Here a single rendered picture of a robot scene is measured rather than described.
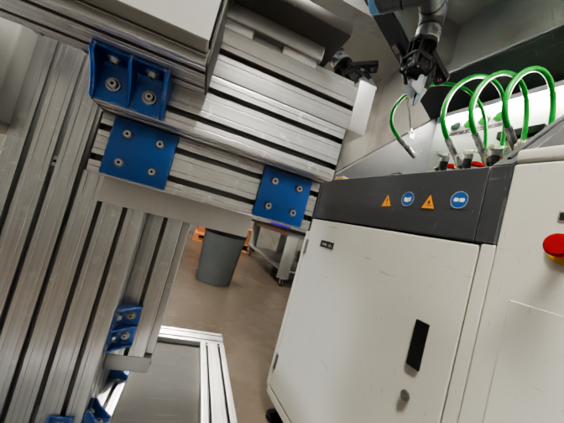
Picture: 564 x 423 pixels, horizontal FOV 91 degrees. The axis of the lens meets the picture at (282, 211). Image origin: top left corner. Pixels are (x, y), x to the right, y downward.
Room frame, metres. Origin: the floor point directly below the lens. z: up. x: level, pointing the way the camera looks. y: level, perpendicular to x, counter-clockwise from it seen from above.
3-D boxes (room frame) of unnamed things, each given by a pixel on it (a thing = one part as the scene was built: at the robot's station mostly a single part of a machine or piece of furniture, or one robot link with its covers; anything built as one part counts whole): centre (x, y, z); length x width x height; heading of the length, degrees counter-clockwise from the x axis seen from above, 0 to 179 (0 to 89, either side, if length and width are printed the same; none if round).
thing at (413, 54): (0.87, -0.31, 1.37); 0.09 x 0.08 x 0.12; 114
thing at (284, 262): (4.61, -0.18, 0.42); 2.34 x 0.94 x 0.85; 16
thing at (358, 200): (0.84, -0.28, 0.87); 0.62 x 0.04 x 0.16; 24
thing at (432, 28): (0.87, -0.31, 1.45); 0.08 x 0.08 x 0.05
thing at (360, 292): (0.84, -0.27, 0.44); 0.65 x 0.02 x 0.68; 24
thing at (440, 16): (0.87, -0.31, 1.53); 0.09 x 0.08 x 0.11; 147
